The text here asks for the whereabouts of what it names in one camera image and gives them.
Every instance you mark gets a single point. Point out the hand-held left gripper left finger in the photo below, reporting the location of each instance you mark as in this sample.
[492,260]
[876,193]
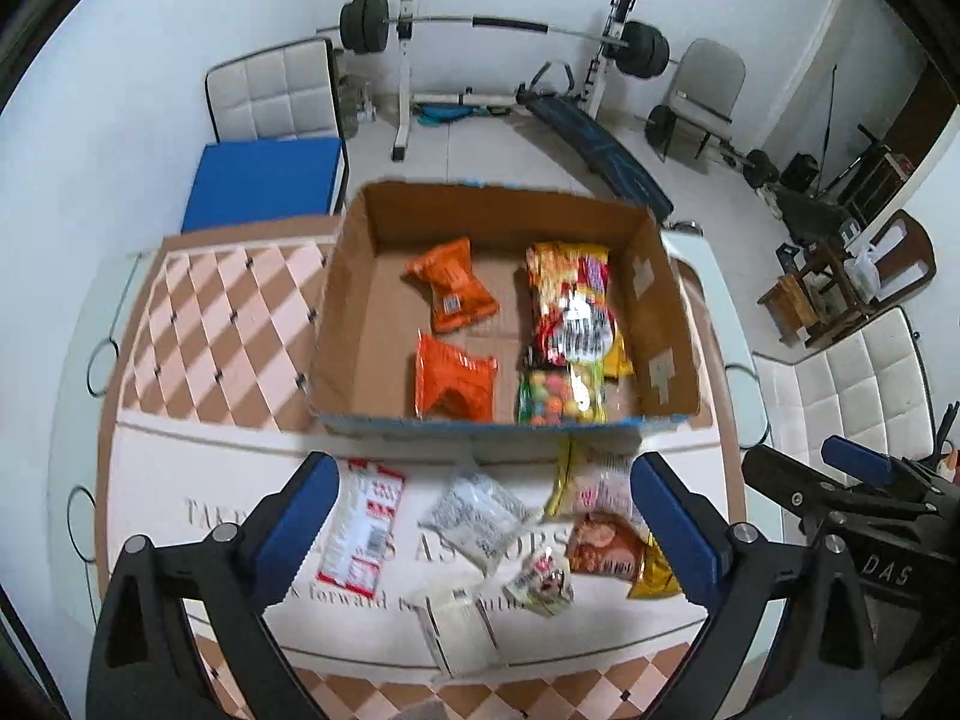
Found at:
[300,517]

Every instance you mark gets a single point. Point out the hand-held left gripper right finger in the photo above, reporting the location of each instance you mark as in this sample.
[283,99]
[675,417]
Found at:
[675,532]

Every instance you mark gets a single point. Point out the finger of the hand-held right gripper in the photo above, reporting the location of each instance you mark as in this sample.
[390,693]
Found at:
[855,456]
[795,491]

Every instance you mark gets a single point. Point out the red triangular snack packet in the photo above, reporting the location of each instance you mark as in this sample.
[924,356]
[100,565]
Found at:
[604,547]

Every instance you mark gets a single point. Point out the yellow snack packet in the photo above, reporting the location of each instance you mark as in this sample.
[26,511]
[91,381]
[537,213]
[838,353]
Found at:
[592,484]

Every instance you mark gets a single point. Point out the printed cardboard box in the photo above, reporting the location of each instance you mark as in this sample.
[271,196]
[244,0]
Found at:
[352,300]

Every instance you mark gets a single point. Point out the clear bag of white snacks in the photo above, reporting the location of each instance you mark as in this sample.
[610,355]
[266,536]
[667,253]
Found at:
[476,521]

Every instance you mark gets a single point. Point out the gold snack packet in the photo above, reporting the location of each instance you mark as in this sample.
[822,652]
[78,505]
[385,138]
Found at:
[652,577]

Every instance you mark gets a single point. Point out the white red-label snack packet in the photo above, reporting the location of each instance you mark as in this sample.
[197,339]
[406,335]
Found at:
[360,525]

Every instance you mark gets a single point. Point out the white tufted sofa chair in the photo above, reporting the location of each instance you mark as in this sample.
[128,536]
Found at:
[847,382]

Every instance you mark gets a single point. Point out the small white printed packet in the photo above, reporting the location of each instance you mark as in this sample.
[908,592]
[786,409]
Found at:
[540,583]

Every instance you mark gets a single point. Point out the wooden stool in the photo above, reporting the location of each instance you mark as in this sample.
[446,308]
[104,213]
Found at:
[787,300]

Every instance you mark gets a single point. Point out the colourful candy ball bag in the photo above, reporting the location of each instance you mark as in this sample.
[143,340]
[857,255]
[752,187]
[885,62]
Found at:
[559,397]

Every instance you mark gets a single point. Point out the white plastic bag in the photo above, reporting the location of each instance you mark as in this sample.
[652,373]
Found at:
[864,270]

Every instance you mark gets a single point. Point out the plain white snack packet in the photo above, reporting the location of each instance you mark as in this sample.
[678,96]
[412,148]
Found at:
[457,634]

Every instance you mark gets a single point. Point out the wooden chair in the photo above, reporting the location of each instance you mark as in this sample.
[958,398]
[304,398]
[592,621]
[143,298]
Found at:
[900,262]

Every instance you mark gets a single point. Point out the orange snack packet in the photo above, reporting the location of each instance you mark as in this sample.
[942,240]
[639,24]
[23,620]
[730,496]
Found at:
[454,281]
[454,382]

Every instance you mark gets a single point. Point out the checkered table cover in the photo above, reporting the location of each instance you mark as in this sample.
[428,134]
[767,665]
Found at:
[217,315]

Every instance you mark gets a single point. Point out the red black snack packet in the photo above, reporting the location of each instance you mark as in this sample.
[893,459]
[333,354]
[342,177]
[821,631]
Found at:
[574,334]

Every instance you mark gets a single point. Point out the black exercise equipment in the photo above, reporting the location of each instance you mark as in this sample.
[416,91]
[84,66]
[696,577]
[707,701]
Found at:
[810,214]

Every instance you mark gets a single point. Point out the colourful striped snack packet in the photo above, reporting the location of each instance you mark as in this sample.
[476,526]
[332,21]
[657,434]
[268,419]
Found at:
[566,270]

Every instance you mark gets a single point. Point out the black dumbbell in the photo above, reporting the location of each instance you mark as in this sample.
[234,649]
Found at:
[757,165]

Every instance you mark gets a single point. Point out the blue seat cushion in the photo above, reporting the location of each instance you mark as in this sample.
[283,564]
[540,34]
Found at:
[262,184]

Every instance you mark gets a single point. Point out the dark blue weight bench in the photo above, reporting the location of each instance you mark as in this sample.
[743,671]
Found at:
[600,146]

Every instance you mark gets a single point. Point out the grey chair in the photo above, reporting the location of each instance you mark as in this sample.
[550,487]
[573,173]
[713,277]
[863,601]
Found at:
[709,79]

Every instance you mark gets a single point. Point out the grey weight plates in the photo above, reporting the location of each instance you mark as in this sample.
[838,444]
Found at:
[352,101]

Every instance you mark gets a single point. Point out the white barbell rack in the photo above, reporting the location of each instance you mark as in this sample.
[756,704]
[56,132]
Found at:
[405,90]

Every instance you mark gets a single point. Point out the barbell with black plates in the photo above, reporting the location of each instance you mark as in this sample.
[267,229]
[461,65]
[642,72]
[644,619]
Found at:
[510,22]

